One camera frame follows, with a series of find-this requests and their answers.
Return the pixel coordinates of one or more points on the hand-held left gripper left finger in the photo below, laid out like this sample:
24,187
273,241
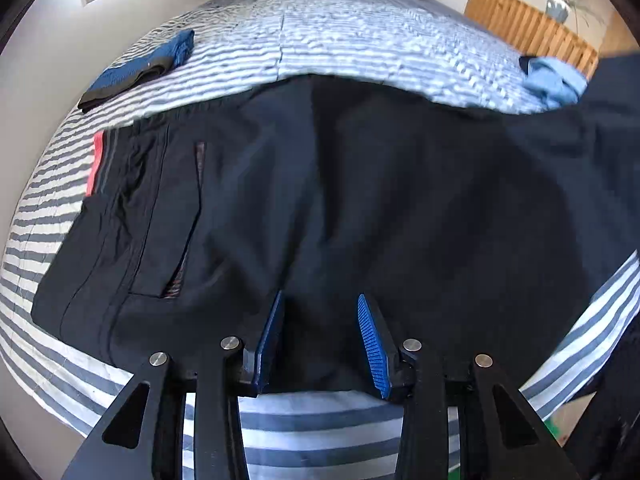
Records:
270,340

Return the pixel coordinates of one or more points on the navy blue pants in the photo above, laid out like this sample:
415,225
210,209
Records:
375,200

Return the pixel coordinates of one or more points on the dark navy garment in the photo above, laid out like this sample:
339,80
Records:
523,64

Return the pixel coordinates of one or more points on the person's dark clothing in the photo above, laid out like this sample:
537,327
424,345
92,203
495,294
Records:
612,420

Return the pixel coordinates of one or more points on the potted plant in grey pot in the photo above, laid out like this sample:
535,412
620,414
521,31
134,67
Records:
559,7

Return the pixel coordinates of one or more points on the light blue denim jeans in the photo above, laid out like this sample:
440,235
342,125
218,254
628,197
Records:
555,82

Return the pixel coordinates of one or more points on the wooden slatted cabinet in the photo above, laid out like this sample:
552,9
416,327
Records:
530,20

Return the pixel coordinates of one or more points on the blue white striped bed sheet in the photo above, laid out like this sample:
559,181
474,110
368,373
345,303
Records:
350,35

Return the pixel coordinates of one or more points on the folded blue and black cloth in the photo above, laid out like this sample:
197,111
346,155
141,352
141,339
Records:
140,67

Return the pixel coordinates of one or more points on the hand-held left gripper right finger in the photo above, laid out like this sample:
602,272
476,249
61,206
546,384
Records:
372,345

